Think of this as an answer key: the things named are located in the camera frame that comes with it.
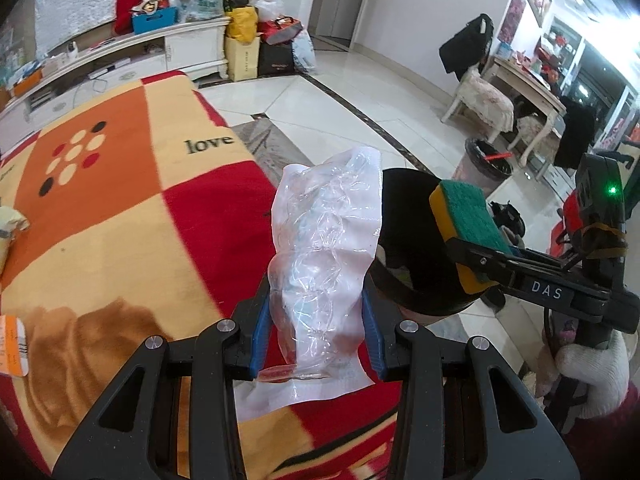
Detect grey floor mat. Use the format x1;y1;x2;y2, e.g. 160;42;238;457
230;114;281;181

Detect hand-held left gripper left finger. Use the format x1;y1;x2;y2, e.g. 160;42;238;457
50;280;273;480

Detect white quilted cloth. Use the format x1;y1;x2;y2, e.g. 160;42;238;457
34;0;121;56

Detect cardboard box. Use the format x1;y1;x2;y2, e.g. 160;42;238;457
224;34;262;82

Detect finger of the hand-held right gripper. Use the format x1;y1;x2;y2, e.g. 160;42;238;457
446;235;531;291
507;245;557;267

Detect clear plastic bag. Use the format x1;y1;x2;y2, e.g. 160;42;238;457
254;0;286;21

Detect white chair with jacket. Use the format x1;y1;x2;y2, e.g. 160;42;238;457
442;67;516;143

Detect person's right hand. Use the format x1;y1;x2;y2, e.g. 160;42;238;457
555;332;631;418

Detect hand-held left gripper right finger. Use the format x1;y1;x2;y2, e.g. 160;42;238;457
361;275;583;480

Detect orange packet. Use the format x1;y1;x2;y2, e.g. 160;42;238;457
0;314;28;377

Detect black hanging garment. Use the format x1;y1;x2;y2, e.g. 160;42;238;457
554;95;597;171

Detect black shopping bag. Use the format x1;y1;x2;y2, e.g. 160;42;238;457
257;40;296;78

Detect grey door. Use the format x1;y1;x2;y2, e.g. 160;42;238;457
307;0;376;51

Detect cream dining table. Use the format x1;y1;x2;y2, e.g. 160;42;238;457
487;52;568;166

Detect black jacket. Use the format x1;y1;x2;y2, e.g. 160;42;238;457
439;12;496;81

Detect round bin with black liner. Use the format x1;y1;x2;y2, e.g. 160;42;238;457
464;136;515;196

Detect cream snack bag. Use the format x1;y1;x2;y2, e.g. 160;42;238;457
0;205;30;281

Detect blue basket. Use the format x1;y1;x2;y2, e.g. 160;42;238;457
131;7;179;35

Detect white printed plastic bag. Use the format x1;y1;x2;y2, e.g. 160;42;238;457
291;30;318;75

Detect person's right forearm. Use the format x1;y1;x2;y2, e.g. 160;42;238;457
565;382;640;480

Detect black trash bin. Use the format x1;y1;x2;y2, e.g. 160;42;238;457
372;169;488;317

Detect yellow green sponge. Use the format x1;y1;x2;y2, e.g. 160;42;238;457
429;181;512;295

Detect clear plastic packaging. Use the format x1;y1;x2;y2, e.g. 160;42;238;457
235;146;383;423

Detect black shoes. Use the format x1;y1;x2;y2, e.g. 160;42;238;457
487;200;526;241

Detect yellow bag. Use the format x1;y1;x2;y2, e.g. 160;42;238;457
227;5;260;45

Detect white tv cabinet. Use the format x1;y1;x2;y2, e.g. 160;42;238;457
0;15;233;131

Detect orange red printed blanket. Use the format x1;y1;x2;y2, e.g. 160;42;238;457
0;71;406;480

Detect white green plastic bag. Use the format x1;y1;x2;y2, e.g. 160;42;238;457
182;0;223;23

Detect white chair lace cushion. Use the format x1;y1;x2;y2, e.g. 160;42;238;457
512;112;561;166

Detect red gift bag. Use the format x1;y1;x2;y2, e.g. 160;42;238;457
262;16;305;46

